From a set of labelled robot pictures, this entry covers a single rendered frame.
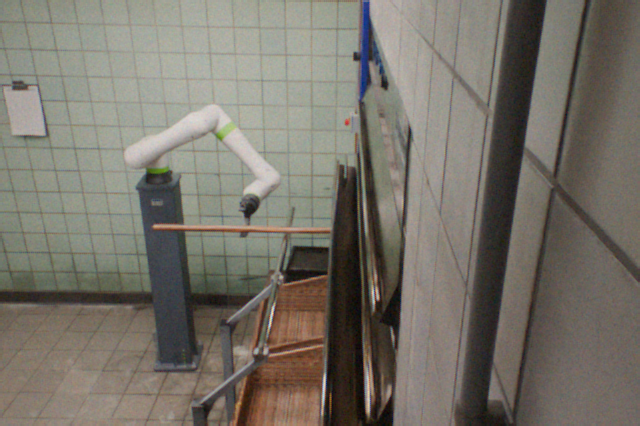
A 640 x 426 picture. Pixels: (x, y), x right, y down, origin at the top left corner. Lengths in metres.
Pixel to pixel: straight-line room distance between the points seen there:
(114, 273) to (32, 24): 1.69
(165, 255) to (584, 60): 3.27
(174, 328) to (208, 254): 0.72
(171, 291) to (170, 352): 0.43
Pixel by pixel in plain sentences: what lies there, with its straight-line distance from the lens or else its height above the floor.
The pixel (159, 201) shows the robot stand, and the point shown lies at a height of 1.11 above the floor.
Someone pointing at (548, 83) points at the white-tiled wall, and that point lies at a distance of 0.34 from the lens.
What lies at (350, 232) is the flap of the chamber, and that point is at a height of 1.40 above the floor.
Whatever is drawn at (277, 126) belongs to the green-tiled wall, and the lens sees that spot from 3.81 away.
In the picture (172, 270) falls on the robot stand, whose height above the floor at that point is 0.68.
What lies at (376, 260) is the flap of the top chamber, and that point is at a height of 1.73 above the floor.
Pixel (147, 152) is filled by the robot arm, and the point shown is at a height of 1.43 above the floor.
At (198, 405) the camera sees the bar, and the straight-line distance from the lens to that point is 2.15.
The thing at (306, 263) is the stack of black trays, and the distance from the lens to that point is 3.29.
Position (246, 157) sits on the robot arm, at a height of 1.40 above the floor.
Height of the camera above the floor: 2.35
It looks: 24 degrees down
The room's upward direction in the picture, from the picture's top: straight up
